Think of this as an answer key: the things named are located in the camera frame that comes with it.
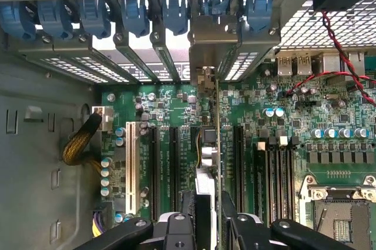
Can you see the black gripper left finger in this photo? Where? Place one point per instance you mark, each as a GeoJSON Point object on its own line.
{"type": "Point", "coordinates": [176, 232]}

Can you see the grey metal PC case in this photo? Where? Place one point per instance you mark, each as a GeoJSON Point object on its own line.
{"type": "Point", "coordinates": [29, 144]}

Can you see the white power connector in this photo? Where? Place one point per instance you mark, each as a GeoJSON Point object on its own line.
{"type": "Point", "coordinates": [105, 117]}

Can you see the long black expansion slot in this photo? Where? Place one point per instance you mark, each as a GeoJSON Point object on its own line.
{"type": "Point", "coordinates": [154, 173]}
{"type": "Point", "coordinates": [238, 167]}
{"type": "Point", "coordinates": [174, 167]}

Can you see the silver rear port block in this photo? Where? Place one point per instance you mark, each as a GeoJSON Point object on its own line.
{"type": "Point", "coordinates": [333, 66]}

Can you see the metal CPU socket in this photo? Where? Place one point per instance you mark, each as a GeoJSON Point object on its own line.
{"type": "Point", "coordinates": [337, 208]}

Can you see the blue slot retention clip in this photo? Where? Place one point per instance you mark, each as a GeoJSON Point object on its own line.
{"type": "Point", "coordinates": [14, 20]}
{"type": "Point", "coordinates": [174, 11]}
{"type": "Point", "coordinates": [135, 14]}
{"type": "Point", "coordinates": [216, 3]}
{"type": "Point", "coordinates": [258, 8]}
{"type": "Point", "coordinates": [94, 17]}
{"type": "Point", "coordinates": [54, 19]}

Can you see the silver USB port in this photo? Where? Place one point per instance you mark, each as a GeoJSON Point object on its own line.
{"type": "Point", "coordinates": [285, 64]}
{"type": "Point", "coordinates": [304, 64]}

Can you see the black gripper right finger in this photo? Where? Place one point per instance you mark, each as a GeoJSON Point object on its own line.
{"type": "Point", "coordinates": [243, 232]}

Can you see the green motherboard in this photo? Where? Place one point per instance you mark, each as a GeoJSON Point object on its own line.
{"type": "Point", "coordinates": [176, 106]}

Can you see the black RAM slot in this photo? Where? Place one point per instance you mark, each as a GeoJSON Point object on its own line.
{"type": "Point", "coordinates": [260, 179]}
{"type": "Point", "coordinates": [273, 179]}
{"type": "Point", "coordinates": [291, 179]}
{"type": "Point", "coordinates": [282, 179]}

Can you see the white PCI expansion slot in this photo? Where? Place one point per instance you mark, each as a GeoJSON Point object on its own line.
{"type": "Point", "coordinates": [131, 167]}

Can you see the perforated metal slot cover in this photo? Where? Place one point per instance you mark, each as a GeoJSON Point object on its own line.
{"type": "Point", "coordinates": [242, 66]}
{"type": "Point", "coordinates": [67, 69]}
{"type": "Point", "coordinates": [102, 69]}

